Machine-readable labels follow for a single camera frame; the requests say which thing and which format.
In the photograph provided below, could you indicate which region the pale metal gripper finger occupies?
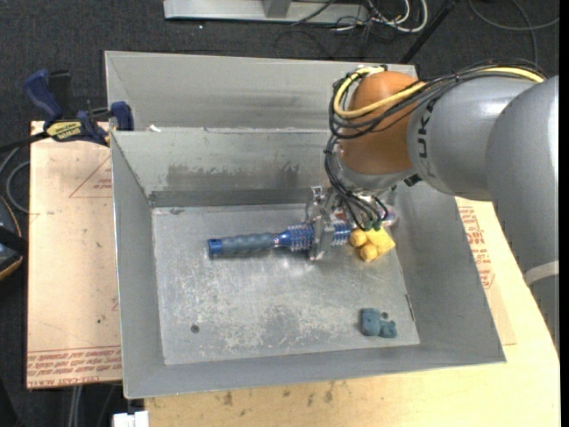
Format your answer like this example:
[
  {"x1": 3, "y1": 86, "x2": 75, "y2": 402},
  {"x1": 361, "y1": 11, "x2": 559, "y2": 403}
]
[{"x1": 309, "y1": 221, "x2": 333, "y2": 262}]

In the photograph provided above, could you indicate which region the blue brush with handle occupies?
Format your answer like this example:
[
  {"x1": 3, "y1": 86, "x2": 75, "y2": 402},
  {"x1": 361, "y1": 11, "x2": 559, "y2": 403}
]
[{"x1": 206, "y1": 221, "x2": 353, "y2": 262}]

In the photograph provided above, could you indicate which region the yellow toy block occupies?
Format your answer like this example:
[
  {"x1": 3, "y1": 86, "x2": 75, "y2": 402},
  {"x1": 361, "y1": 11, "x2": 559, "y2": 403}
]
[{"x1": 348, "y1": 228, "x2": 397, "y2": 264}]

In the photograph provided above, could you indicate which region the grey metal bin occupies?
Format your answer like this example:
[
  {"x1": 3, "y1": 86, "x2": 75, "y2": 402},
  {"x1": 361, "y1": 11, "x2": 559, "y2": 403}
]
[{"x1": 104, "y1": 50, "x2": 508, "y2": 400}]

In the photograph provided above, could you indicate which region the blue-grey toy figure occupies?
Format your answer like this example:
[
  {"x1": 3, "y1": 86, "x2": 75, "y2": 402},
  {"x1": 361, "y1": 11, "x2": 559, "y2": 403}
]
[{"x1": 358, "y1": 307, "x2": 398, "y2": 339}]

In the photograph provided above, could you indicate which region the brown cardboard board, red print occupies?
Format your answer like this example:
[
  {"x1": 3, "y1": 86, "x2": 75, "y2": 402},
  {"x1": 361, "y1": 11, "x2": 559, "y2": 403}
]
[{"x1": 25, "y1": 119, "x2": 519, "y2": 391}]

